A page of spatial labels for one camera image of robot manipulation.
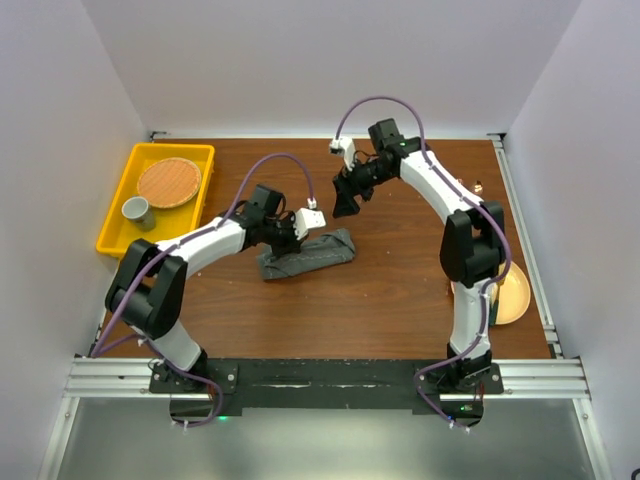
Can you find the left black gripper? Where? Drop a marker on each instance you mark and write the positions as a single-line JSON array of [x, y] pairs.
[[293, 245]]

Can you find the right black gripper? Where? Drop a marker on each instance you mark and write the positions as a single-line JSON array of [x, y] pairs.
[[345, 204]]

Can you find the grey cloth napkin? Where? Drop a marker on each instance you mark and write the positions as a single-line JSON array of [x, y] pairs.
[[328, 249]]

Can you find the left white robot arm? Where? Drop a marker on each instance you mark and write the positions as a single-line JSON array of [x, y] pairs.
[[148, 289]]

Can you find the yellow plastic tray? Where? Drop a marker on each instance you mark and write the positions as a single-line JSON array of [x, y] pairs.
[[117, 233]]

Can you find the orange woven coaster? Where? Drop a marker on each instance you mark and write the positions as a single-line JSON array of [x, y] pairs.
[[170, 182]]

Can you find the grey ceramic cup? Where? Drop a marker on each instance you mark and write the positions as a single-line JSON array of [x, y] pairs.
[[138, 212]]

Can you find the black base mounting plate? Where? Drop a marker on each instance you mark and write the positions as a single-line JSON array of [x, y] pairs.
[[231, 386]]

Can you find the golden round plate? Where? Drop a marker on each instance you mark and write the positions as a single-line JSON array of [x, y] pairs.
[[514, 293]]

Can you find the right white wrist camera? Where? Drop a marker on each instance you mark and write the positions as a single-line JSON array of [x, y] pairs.
[[344, 147]]

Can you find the gold fork green handle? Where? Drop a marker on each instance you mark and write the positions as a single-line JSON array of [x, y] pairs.
[[494, 311]]

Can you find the aluminium frame rail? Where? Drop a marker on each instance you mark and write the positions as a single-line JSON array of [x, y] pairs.
[[558, 378]]

